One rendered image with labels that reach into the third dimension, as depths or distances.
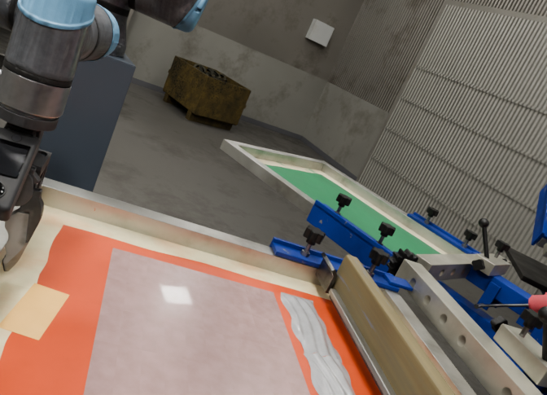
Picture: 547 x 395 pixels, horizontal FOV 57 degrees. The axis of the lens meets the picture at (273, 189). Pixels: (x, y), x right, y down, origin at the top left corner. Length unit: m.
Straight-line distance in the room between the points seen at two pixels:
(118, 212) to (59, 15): 0.44
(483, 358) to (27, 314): 0.73
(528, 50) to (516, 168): 1.32
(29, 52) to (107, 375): 0.37
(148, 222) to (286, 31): 7.47
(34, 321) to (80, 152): 0.58
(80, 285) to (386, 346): 0.46
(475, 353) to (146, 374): 0.59
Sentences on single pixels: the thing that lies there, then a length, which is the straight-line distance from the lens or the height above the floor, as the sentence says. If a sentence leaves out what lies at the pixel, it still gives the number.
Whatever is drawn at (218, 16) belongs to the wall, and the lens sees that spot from 7.89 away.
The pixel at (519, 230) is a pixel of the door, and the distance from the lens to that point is 5.71.
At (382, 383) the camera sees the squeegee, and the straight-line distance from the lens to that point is 0.80.
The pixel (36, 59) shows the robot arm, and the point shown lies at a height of 1.25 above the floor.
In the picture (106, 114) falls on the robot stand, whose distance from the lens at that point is 1.18.
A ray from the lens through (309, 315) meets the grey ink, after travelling 0.94.
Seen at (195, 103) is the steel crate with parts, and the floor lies 0.24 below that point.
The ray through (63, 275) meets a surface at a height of 0.96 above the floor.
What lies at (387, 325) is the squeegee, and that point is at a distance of 0.84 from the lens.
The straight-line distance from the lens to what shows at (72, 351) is 0.67.
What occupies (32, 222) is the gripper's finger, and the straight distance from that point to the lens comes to 0.70.
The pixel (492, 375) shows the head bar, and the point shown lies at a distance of 0.98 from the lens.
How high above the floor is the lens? 1.37
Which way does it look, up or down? 15 degrees down
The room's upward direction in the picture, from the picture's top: 24 degrees clockwise
